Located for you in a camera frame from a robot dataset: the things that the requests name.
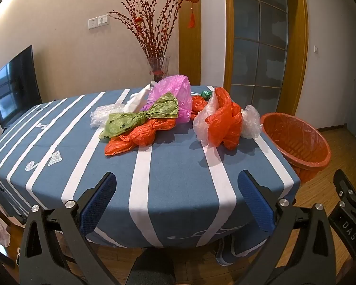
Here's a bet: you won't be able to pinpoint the wooden door frame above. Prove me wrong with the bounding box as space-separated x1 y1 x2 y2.
224 0 310 129

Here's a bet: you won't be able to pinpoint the blue white striped tablecloth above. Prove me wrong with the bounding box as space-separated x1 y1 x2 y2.
0 85 301 266

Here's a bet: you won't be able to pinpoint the wooden wall trim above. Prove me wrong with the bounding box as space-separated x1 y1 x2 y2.
178 0 202 85

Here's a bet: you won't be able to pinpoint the small orange plastic bag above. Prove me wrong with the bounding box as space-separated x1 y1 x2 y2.
191 96 209 121

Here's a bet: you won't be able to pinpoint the dark cloth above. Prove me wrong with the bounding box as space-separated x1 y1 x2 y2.
126 248 177 285

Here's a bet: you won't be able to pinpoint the orange plastic basket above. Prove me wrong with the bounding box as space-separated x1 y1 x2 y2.
260 112 332 185

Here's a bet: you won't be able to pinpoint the clear glass vase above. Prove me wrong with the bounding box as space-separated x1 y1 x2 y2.
147 56 171 82

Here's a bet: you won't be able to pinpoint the red berry branches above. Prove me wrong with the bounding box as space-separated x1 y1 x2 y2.
108 0 186 63

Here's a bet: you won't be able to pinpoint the knotted orange plastic bag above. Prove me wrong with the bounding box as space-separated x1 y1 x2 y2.
105 118 178 157

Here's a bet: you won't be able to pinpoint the frosted glass door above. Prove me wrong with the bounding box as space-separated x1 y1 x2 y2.
231 0 289 115

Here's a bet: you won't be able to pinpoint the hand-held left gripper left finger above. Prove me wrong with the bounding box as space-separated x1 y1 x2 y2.
19 171 117 285

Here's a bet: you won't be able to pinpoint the pink plastic bag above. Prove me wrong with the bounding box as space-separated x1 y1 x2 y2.
145 74 193 124

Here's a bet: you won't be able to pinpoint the red-orange plastic bag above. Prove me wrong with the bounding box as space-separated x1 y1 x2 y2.
206 87 243 151

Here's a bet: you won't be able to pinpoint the white translucent plastic bag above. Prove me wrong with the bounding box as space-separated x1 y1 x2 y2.
193 90 226 141

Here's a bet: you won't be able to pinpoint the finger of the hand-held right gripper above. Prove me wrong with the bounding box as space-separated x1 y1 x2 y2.
334 169 356 214

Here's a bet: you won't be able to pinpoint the clear plastic bag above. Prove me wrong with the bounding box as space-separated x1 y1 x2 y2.
90 103 126 129
240 105 262 139

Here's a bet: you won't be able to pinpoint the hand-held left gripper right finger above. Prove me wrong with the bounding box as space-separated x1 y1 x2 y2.
237 170 339 285

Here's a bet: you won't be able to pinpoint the green plastic bag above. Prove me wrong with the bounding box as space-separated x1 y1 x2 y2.
99 92 180 139

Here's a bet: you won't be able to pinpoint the black flat television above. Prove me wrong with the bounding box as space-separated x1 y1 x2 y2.
0 45 42 129

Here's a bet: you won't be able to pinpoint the white tissue bag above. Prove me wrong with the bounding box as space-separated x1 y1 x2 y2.
123 84 152 113

